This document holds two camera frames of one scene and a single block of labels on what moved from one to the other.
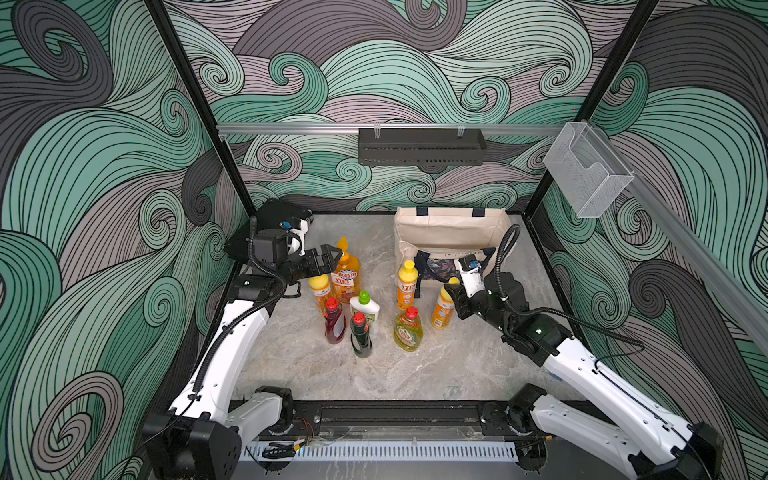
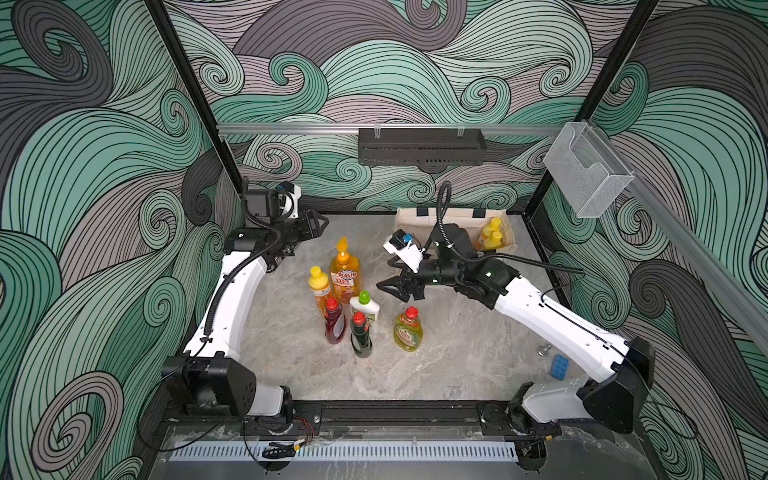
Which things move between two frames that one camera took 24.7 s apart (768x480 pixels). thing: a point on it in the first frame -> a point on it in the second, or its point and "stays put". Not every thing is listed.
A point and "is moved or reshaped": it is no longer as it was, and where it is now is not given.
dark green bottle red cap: (361, 341) stays put
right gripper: (461, 300) -> (403, 282)
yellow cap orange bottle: (443, 311) -> (492, 234)
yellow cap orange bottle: (407, 282) is moved or reshaped
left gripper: (325, 265) -> (310, 231)
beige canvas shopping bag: (435, 238) stays put
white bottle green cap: (365, 304) stays put
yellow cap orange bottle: (320, 286) stays put
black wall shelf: (428, 147) stays put
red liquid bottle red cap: (335, 322) stays put
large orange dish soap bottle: (346, 278) stays put
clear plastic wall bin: (588, 171) stays put
